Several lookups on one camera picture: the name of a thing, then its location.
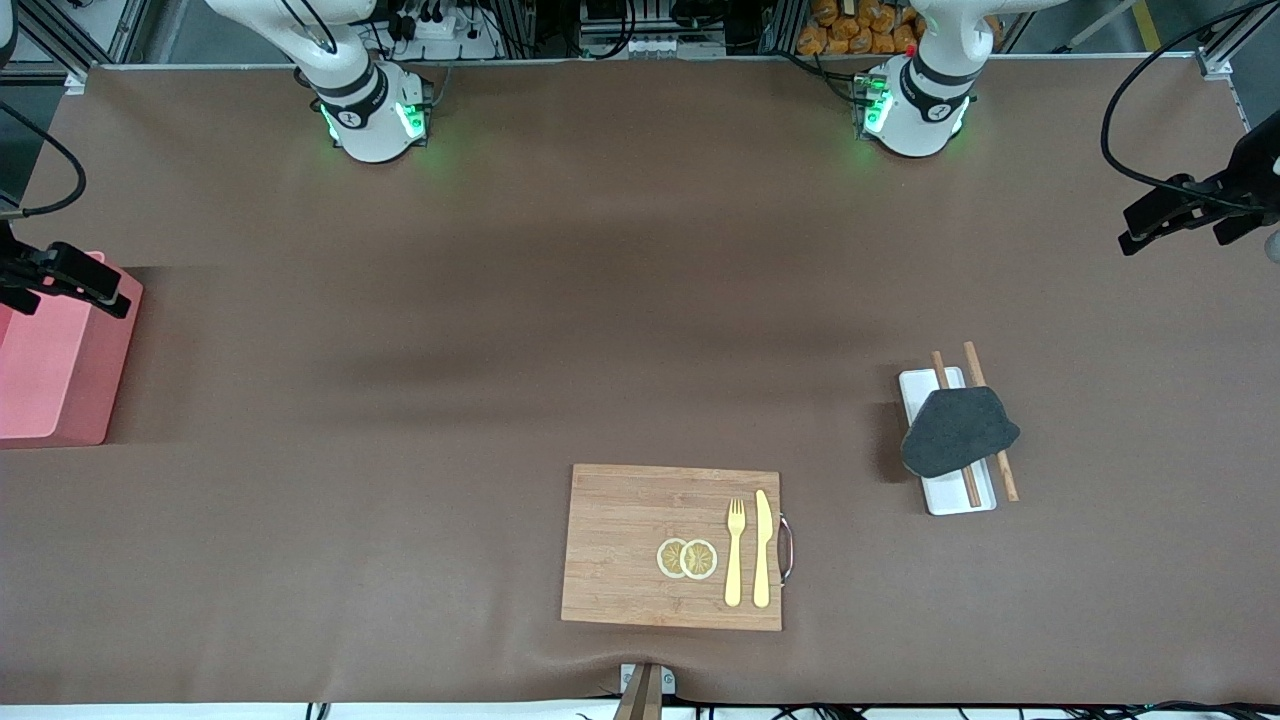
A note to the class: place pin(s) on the aluminium frame post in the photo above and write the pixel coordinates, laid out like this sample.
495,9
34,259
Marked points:
1215,65
50,40

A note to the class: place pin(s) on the dark grey microfibre cloth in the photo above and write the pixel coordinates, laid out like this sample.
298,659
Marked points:
960,430

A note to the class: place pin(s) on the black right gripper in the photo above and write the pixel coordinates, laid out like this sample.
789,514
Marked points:
22,271

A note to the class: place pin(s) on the pink plastic bin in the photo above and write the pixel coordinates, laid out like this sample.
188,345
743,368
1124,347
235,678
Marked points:
60,380

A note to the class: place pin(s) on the white rectangular tray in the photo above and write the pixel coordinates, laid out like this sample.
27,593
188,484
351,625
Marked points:
945,495

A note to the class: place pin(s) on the lemon slice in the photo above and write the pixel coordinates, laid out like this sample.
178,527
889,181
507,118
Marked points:
668,558
699,559

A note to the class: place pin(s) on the bamboo cutting board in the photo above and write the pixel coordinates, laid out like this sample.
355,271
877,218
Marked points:
620,540

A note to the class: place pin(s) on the wooden rod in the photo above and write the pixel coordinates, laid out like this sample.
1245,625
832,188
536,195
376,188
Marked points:
975,365
940,370

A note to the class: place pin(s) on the brown table mat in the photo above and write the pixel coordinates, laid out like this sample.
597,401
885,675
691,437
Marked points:
600,300

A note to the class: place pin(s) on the yellow plastic knife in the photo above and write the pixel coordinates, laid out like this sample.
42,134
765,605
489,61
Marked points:
762,550

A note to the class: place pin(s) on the white power strip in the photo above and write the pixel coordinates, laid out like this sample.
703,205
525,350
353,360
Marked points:
440,30

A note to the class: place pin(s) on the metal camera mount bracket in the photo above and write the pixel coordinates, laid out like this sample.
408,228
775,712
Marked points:
645,695

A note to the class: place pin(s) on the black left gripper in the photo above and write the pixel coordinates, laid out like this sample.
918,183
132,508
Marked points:
1252,175

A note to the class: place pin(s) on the yellow plastic fork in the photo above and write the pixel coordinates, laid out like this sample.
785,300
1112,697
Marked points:
734,570

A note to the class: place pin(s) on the orange snack bags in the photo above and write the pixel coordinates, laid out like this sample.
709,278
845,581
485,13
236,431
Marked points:
850,30

